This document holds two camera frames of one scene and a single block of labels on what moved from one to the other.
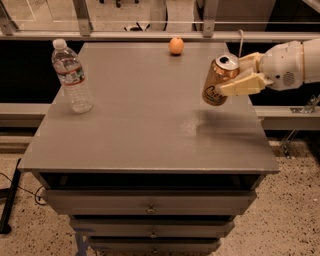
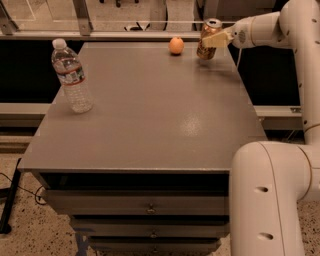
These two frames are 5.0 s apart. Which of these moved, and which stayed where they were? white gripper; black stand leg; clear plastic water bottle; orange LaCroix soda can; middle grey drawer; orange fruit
Moved: white gripper; orange LaCroix soda can
Stayed: middle grey drawer; orange fruit; black stand leg; clear plastic water bottle
